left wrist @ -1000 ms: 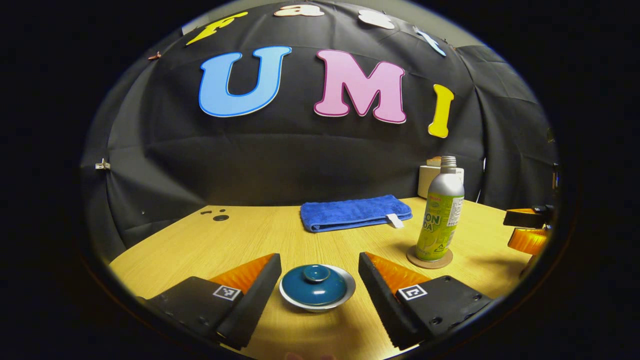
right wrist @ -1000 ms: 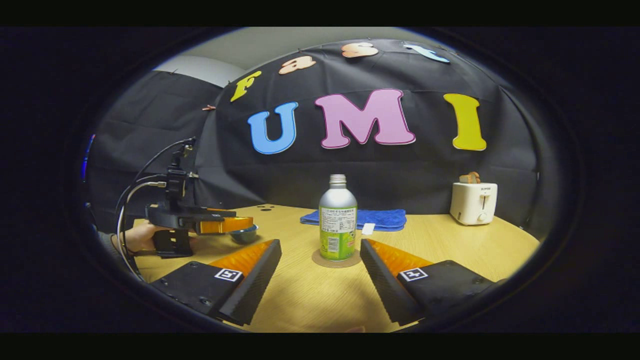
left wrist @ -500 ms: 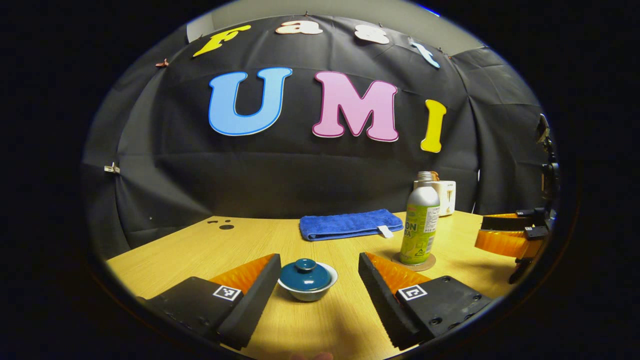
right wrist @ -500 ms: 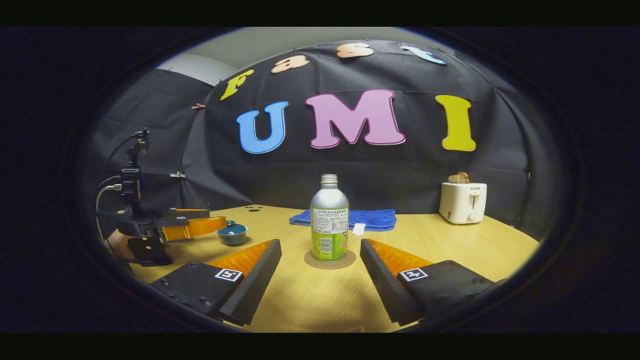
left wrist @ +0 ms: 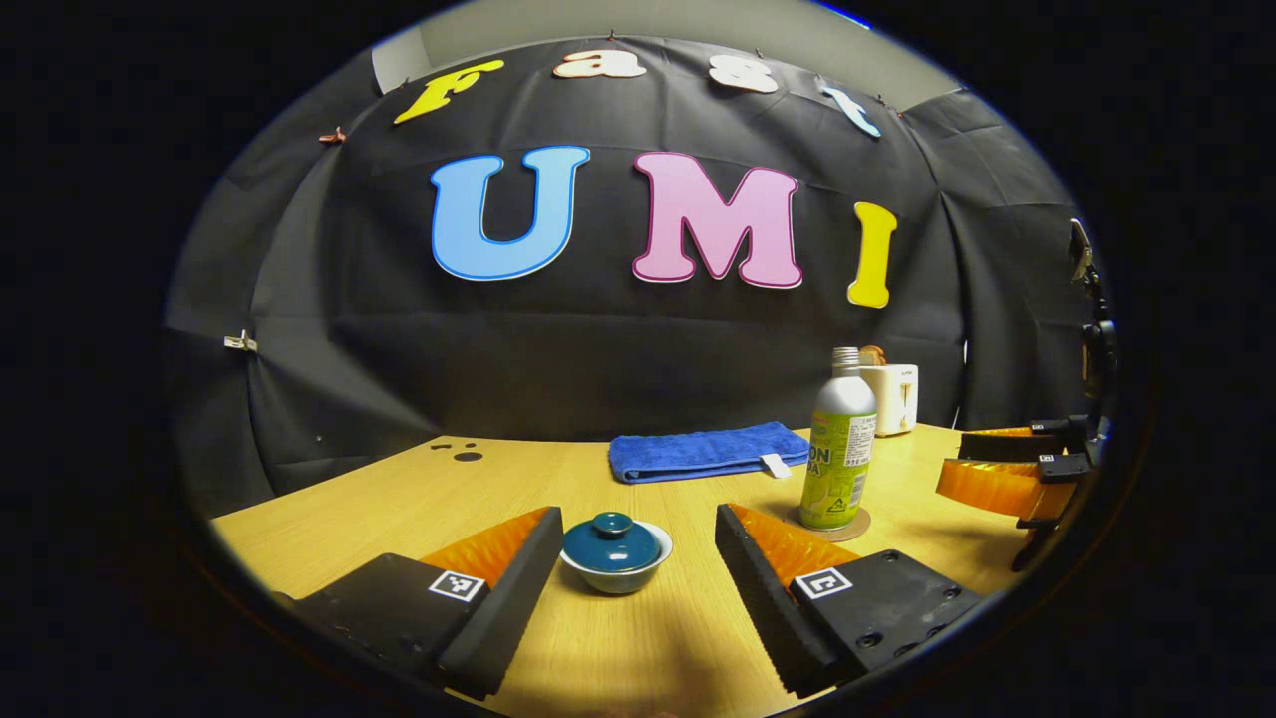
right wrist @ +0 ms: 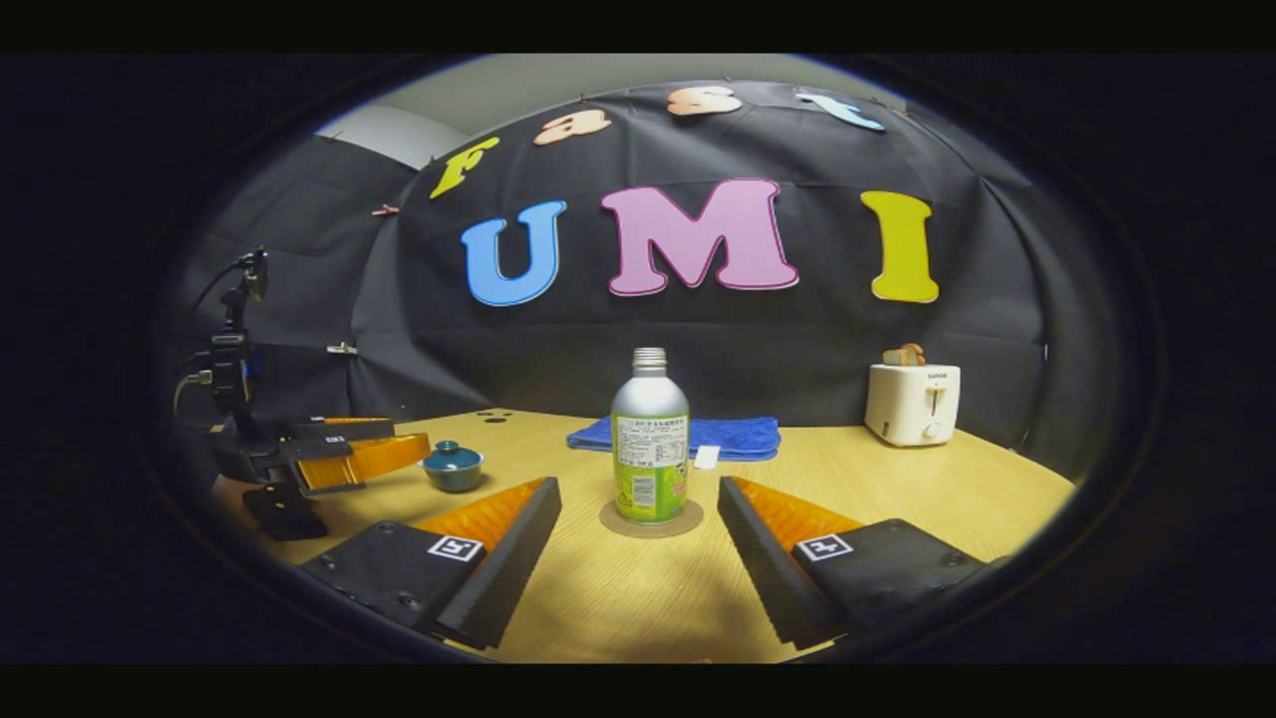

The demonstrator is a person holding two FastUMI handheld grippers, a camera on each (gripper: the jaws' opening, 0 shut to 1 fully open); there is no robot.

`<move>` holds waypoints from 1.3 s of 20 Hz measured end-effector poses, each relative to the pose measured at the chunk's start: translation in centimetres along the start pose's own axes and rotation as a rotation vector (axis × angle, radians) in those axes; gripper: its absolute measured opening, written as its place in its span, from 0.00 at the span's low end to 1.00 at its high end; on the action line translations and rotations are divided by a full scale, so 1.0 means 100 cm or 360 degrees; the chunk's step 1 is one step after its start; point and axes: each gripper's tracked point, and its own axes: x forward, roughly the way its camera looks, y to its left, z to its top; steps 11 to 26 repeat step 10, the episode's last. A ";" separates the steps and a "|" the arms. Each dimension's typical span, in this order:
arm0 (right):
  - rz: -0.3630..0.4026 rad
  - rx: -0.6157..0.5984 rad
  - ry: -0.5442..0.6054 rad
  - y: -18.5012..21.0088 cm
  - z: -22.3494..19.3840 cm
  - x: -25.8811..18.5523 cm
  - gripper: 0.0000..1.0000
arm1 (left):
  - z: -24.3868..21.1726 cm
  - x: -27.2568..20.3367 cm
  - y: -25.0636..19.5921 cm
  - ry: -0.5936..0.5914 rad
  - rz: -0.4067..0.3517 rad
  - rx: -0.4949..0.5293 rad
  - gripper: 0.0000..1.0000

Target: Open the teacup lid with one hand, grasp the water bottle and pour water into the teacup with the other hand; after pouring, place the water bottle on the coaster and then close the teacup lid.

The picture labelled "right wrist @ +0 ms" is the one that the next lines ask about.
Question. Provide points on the blue folded towel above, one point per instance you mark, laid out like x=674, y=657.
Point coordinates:
x=738, y=437

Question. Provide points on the bread slice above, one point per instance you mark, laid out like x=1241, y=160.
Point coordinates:
x=902, y=355

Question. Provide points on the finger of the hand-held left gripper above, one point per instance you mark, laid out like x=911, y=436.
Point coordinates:
x=369, y=459
x=339, y=429

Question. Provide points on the white toaster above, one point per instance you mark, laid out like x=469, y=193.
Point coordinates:
x=909, y=404

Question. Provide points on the silver green water bottle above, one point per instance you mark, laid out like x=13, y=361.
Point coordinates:
x=650, y=449

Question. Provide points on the blue ceramic teacup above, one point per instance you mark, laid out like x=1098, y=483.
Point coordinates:
x=454, y=481

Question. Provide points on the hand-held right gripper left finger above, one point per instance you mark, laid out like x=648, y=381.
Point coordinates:
x=498, y=578

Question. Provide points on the black backdrop cloth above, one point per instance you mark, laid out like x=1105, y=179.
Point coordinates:
x=748, y=339

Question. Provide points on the round brown coaster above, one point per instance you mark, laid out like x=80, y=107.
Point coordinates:
x=613, y=521

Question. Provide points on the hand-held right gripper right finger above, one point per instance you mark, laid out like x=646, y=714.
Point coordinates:
x=768, y=578

